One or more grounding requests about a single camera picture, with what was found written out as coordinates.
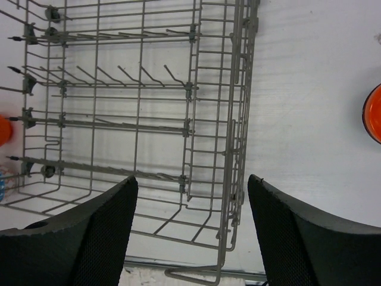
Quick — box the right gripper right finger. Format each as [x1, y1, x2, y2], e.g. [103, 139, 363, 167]
[248, 175, 380, 285]

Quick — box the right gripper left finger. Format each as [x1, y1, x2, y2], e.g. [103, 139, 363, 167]
[1, 176, 138, 285]

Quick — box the red patterned white bowl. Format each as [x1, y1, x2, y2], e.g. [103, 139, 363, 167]
[1, 165, 16, 203]

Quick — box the large orange bowl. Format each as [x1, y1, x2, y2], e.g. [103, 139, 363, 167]
[0, 115, 13, 146]

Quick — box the small orange bowl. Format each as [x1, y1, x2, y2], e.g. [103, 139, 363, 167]
[362, 85, 380, 144]

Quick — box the grey wire dish rack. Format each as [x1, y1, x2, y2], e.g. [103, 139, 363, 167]
[1, 1, 260, 285]

